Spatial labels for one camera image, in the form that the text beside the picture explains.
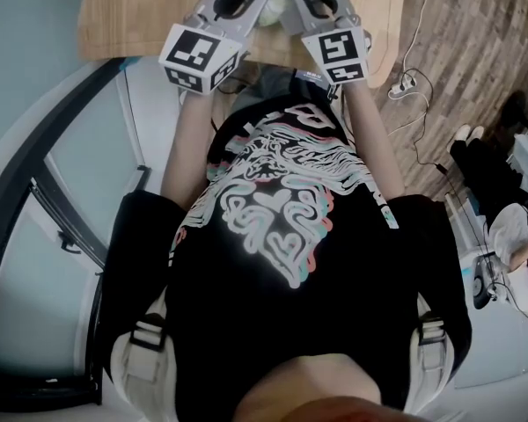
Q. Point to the person's right forearm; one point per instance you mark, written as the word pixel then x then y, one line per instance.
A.
pixel 369 147

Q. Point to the white power strip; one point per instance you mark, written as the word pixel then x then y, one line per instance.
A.
pixel 402 88

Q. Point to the green wet wipe pack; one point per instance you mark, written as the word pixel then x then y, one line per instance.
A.
pixel 270 13

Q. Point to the black printed t-shirt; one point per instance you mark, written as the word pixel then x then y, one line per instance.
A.
pixel 264 301

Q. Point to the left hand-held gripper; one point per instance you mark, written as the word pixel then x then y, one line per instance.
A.
pixel 189 53

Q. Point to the person's left forearm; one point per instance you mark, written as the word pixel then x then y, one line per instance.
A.
pixel 189 147

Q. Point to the grey trousers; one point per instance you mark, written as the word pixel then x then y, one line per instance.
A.
pixel 264 84

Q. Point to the black framed glass door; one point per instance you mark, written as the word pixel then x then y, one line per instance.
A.
pixel 22 183

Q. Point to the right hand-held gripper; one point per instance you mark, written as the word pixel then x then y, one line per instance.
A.
pixel 339 48

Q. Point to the white and black device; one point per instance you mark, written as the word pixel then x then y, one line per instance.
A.
pixel 484 279

